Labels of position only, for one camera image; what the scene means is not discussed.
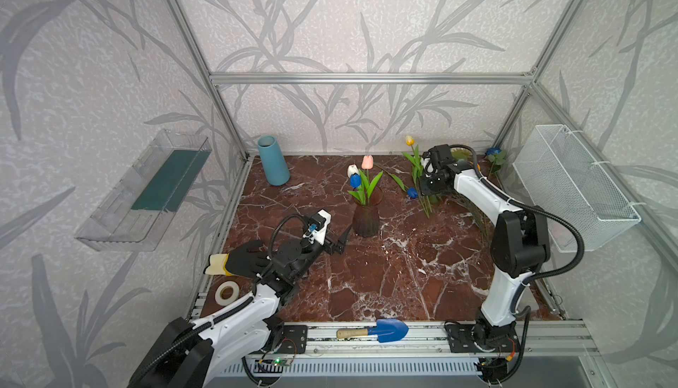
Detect pink tulip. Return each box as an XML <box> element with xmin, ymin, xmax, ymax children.
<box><xmin>358</xmin><ymin>155</ymin><xmax>383</xmax><ymax>205</ymax></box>

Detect white tulip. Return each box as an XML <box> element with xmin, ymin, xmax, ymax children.
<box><xmin>347</xmin><ymin>165</ymin><xmax>360</xmax><ymax>178</ymax></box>

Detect white wire basket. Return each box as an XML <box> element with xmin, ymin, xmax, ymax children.
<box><xmin>513</xmin><ymin>125</ymin><xmax>642</xmax><ymax>252</ymax></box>

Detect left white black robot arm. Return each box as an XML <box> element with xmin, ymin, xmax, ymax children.
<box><xmin>128</xmin><ymin>211</ymin><xmax>351</xmax><ymax>387</ymax></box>

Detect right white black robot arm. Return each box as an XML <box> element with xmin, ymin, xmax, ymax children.
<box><xmin>414</xmin><ymin>144</ymin><xmax>585</xmax><ymax>343</ymax></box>

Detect clear acrylic wall shelf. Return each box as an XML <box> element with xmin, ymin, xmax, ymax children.
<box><xmin>75</xmin><ymin>129</ymin><xmax>212</xmax><ymax>252</ymax></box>

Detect white tape roll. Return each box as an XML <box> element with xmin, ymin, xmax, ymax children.
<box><xmin>214</xmin><ymin>280</ymin><xmax>240</xmax><ymax>307</ymax></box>

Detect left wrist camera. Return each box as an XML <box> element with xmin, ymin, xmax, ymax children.
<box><xmin>305</xmin><ymin>210</ymin><xmax>331</xmax><ymax>246</ymax></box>

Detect black yellow glove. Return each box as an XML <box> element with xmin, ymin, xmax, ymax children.
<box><xmin>204</xmin><ymin>240</ymin><xmax>269</xmax><ymax>280</ymax></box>

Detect teal ceramic vase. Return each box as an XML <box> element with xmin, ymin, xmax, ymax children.
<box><xmin>257</xmin><ymin>135</ymin><xmax>291</xmax><ymax>187</ymax></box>

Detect aluminium front rail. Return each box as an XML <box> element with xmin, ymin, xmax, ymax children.
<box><xmin>282</xmin><ymin>320</ymin><xmax>601</xmax><ymax>359</ymax></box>

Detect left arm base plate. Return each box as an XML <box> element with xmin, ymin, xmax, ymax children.
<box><xmin>262</xmin><ymin>324</ymin><xmax>309</xmax><ymax>354</ymax></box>

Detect green mat on shelf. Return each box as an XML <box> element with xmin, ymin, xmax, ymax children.
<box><xmin>132</xmin><ymin>149</ymin><xmax>211</xmax><ymax>212</ymax></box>

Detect blue rose stem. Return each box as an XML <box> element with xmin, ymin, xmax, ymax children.
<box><xmin>485</xmin><ymin>148</ymin><xmax>507</xmax><ymax>175</ymax></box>

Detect blue tulip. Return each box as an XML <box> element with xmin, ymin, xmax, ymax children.
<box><xmin>349</xmin><ymin>174</ymin><xmax>367</xmax><ymax>205</ymax></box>
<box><xmin>390</xmin><ymin>174</ymin><xmax>418</xmax><ymax>199</ymax></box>

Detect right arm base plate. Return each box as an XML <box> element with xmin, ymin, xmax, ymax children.
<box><xmin>443</xmin><ymin>320</ymin><xmax>520</xmax><ymax>354</ymax></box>

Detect blue garden trowel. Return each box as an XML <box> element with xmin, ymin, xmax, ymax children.
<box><xmin>337</xmin><ymin>319</ymin><xmax>409</xmax><ymax>343</ymax></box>

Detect dark red glass vase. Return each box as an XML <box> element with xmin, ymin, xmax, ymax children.
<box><xmin>351</xmin><ymin>188</ymin><xmax>383</xmax><ymax>238</ymax></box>

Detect yellow tulip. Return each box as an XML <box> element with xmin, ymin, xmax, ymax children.
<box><xmin>403</xmin><ymin>135</ymin><xmax>432</xmax><ymax>218</ymax></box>

